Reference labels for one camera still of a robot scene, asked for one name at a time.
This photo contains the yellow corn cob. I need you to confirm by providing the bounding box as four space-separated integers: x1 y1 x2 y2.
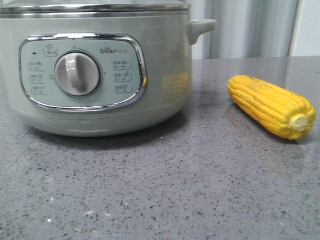
227 75 316 140

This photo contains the glass pot lid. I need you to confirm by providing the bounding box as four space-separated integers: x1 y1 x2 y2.
0 0 190 14

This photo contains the green electric cooking pot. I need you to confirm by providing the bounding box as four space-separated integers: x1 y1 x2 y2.
0 10 217 137

